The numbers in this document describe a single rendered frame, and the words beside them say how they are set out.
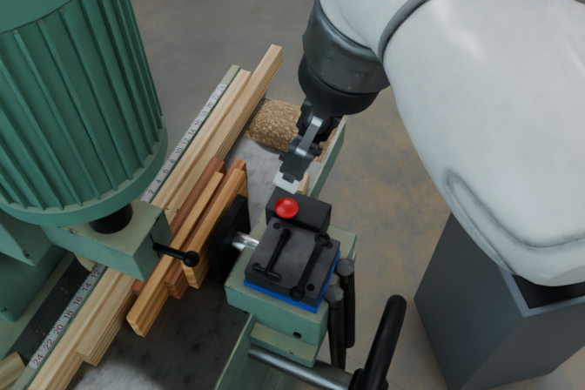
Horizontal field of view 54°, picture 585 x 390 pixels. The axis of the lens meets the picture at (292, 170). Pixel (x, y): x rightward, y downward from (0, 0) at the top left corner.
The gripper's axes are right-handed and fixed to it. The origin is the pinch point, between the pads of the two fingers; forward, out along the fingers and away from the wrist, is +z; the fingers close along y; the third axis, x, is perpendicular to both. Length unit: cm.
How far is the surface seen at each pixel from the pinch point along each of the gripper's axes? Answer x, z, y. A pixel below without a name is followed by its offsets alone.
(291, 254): 4.6, 10.0, 4.8
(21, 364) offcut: -21.2, 33.3, 27.4
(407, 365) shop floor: 54, 100, -24
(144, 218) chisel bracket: -12.7, 7.5, 10.4
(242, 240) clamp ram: -1.7, 15.7, 3.6
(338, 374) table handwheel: 18.6, 24.1, 11.2
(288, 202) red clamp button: 1.4, 8.3, -0.7
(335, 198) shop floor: 16, 110, -68
